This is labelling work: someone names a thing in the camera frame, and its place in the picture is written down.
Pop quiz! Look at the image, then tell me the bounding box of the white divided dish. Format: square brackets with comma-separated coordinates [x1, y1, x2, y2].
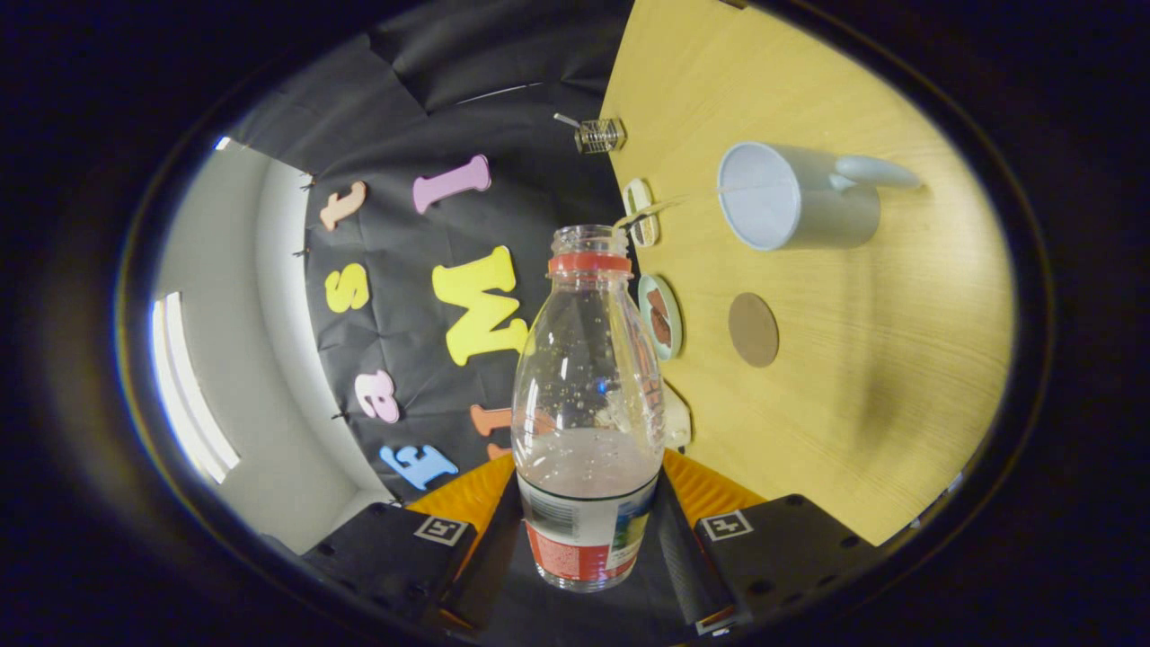
[622, 177, 661, 249]

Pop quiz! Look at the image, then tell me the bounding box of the large ceiling light panel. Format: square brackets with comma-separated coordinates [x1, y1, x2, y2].
[148, 290, 242, 486]

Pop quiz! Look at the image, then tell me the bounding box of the round brown coaster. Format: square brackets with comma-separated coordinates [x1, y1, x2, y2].
[728, 292, 781, 368]

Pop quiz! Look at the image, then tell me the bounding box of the wooden table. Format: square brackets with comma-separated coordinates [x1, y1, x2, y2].
[597, 0, 1016, 547]

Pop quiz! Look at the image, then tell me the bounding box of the white toaster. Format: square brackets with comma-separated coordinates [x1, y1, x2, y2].
[660, 382, 693, 450]

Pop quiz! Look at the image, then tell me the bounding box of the white cup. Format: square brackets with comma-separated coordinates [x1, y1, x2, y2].
[716, 141, 924, 253]

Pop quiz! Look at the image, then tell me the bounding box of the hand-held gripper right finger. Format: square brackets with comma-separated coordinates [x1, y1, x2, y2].
[656, 449, 877, 635]

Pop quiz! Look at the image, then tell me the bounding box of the pale green plate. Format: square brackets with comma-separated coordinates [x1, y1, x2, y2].
[637, 273, 684, 361]

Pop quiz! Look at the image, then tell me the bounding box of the clear plastic juice bottle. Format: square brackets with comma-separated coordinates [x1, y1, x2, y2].
[510, 225, 668, 594]

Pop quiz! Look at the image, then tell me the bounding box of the wire mesh holder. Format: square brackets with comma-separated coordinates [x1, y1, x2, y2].
[575, 117, 627, 155]

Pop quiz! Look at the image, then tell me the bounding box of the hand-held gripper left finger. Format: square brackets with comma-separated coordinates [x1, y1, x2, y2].
[301, 452, 524, 630]

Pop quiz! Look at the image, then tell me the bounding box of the black backdrop cloth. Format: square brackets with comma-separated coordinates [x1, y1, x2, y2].
[229, 0, 720, 643]

